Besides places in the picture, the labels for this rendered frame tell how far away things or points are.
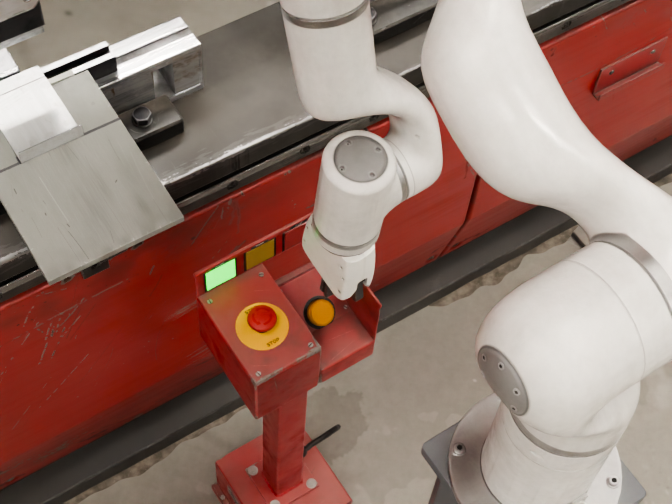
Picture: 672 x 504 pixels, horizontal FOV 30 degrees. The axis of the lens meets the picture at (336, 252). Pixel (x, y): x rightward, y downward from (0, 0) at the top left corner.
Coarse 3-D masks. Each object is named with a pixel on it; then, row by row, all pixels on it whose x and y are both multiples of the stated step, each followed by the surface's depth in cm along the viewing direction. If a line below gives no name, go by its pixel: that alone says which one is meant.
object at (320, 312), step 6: (318, 300) 177; (324, 300) 178; (312, 306) 177; (318, 306) 177; (324, 306) 178; (330, 306) 178; (312, 312) 177; (318, 312) 177; (324, 312) 178; (330, 312) 178; (312, 318) 177; (318, 318) 177; (324, 318) 178; (330, 318) 178; (318, 324) 177; (324, 324) 178
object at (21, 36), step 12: (24, 12) 150; (36, 12) 151; (0, 24) 149; (12, 24) 150; (24, 24) 151; (36, 24) 153; (0, 36) 151; (12, 36) 152; (24, 36) 154; (0, 48) 154
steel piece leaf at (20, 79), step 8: (24, 72) 162; (32, 72) 162; (40, 72) 162; (8, 80) 161; (16, 80) 161; (24, 80) 161; (32, 80) 162; (0, 88) 161; (8, 88) 161; (16, 88) 161
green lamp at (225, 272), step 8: (224, 264) 168; (232, 264) 170; (208, 272) 168; (216, 272) 169; (224, 272) 170; (232, 272) 171; (208, 280) 169; (216, 280) 170; (224, 280) 172; (208, 288) 171
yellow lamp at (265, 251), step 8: (272, 240) 171; (256, 248) 170; (264, 248) 171; (272, 248) 173; (248, 256) 170; (256, 256) 172; (264, 256) 173; (272, 256) 174; (248, 264) 172; (256, 264) 174
